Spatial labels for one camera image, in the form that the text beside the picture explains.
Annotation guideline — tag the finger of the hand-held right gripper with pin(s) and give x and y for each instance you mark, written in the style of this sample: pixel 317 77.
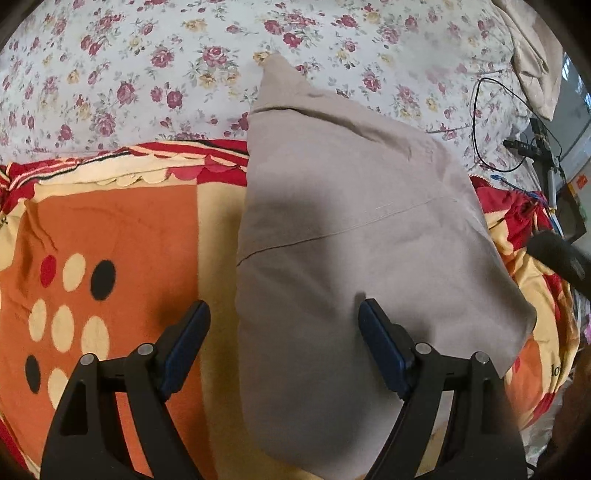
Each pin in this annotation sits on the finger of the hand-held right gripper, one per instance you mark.
pixel 554 254

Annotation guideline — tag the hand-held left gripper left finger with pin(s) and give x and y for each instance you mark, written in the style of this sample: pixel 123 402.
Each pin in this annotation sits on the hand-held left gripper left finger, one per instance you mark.
pixel 184 350

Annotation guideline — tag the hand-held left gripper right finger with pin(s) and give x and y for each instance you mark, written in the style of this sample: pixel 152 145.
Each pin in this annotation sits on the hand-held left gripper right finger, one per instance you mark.
pixel 381 350

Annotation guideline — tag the grey pillowcase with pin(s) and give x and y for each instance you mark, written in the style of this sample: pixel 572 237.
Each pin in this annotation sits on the grey pillowcase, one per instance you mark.
pixel 346 207

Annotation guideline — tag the silver tripod leg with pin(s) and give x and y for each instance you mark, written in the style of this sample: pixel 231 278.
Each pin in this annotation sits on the silver tripod leg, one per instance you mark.
pixel 552 182

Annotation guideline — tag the black electronic device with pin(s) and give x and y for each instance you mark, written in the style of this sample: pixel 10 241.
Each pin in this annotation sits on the black electronic device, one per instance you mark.
pixel 526 146

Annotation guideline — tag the orange dotted blanket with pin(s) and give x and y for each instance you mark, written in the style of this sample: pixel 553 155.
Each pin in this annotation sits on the orange dotted blanket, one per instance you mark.
pixel 115 221

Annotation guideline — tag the beige cloth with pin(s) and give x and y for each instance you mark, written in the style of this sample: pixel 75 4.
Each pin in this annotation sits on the beige cloth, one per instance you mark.
pixel 535 55

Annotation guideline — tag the floral bedsheet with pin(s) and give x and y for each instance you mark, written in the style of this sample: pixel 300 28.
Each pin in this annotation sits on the floral bedsheet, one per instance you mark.
pixel 161 55

